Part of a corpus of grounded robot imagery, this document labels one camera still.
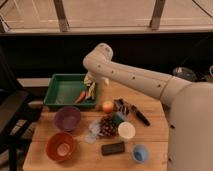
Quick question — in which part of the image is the black rectangular block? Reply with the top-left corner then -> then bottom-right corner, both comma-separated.
101,142 -> 125,156

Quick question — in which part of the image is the black chair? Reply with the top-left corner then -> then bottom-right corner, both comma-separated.
0,48 -> 41,171

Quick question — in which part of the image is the black handled knife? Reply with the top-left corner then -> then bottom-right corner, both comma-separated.
131,105 -> 150,126

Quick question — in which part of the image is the blue plastic cup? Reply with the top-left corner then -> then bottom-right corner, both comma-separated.
132,144 -> 148,163

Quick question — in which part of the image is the crumpled clear plastic wrap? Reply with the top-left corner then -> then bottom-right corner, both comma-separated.
85,121 -> 100,144

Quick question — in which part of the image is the striped cloth item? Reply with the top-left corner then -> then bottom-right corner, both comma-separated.
114,99 -> 131,116

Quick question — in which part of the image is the pinecone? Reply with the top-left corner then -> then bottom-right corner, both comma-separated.
100,116 -> 117,137

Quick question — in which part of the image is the purple plastic bowl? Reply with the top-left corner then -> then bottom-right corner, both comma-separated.
54,106 -> 81,132

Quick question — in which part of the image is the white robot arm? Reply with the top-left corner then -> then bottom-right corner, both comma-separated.
83,43 -> 213,171

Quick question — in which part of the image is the metal bowl on shelf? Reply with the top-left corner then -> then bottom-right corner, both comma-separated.
173,67 -> 197,82

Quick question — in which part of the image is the green sponge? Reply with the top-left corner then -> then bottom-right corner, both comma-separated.
113,114 -> 123,126

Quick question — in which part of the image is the orange apple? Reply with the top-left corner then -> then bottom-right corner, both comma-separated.
102,101 -> 114,114

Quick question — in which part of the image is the orange plastic bowl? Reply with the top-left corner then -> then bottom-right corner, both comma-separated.
46,132 -> 77,162

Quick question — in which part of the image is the white plastic cup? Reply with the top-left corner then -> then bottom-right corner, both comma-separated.
118,122 -> 136,141

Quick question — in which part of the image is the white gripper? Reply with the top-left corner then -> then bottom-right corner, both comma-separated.
84,72 -> 109,86

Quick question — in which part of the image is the green plastic tray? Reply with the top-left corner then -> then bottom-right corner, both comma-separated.
44,74 -> 99,110

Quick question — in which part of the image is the wooden table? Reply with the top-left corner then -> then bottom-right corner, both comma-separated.
23,82 -> 169,171

